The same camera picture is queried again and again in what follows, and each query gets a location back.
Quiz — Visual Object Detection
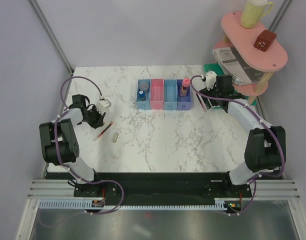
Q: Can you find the red mechanical pencil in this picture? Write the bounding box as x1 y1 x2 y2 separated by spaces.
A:
94 121 114 142

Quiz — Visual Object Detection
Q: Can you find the red pen clear cap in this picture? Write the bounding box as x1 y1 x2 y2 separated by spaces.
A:
197 95 207 112

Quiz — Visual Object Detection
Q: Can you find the pink cap brown bottle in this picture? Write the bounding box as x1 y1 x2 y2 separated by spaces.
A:
179 78 190 97

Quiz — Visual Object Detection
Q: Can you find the blue cap glue bottle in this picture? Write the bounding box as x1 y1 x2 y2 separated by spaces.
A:
139 90 146 101

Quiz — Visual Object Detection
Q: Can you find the clear tub of paper clips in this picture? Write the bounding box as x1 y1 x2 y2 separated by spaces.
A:
138 81 150 96

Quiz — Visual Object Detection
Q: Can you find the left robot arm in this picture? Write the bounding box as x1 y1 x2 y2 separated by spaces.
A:
39 94 111 197

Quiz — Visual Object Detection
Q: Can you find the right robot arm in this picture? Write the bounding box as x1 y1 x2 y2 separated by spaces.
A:
200 71 286 197

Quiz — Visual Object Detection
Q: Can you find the green cutting mat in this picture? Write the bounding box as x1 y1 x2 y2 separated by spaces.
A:
202 63 255 98

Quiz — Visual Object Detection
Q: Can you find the folded newspaper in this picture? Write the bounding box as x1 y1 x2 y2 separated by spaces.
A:
212 47 263 86

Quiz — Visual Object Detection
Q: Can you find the beige chalk stick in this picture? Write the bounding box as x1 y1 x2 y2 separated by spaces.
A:
113 132 119 143

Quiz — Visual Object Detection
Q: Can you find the purple blue bin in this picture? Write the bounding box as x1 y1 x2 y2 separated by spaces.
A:
177 79 192 111

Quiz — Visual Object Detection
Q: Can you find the light blue bin left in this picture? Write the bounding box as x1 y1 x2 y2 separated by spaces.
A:
136 79 151 110

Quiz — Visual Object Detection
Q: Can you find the light blue bin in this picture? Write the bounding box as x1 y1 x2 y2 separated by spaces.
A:
163 79 178 111
136 79 151 110

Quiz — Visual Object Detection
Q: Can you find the pink two-tier shelf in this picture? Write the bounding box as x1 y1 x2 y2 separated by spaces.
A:
213 11 288 104

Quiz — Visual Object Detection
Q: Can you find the light blue bin middle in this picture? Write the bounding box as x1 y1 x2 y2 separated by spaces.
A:
163 79 178 111

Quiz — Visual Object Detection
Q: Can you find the dark red cube toy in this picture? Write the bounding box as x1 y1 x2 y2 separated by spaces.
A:
253 29 277 52

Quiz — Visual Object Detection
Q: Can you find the pink bin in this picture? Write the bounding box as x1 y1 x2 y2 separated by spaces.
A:
150 78 164 110

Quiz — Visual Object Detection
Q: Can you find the yellow mug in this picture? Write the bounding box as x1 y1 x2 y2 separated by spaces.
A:
240 0 273 29

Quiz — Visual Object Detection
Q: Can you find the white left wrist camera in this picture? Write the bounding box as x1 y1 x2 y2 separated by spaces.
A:
96 98 112 115

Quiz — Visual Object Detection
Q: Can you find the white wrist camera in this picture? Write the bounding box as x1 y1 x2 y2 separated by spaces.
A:
96 98 112 115
205 71 217 91

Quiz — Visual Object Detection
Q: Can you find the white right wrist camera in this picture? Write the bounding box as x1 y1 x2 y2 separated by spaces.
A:
205 71 217 91

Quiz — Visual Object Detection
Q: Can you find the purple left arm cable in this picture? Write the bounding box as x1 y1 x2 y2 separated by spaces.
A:
37 76 125 229

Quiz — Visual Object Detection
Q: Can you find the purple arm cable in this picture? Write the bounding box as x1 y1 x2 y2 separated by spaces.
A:
37 76 125 229
190 74 286 217

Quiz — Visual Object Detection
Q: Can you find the white cable duct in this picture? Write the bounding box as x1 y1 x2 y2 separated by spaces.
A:
38 199 227 211

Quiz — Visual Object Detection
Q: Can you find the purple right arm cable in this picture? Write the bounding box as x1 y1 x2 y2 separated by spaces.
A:
190 74 286 217

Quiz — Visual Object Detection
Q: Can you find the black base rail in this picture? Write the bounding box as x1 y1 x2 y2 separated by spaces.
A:
44 171 285 208

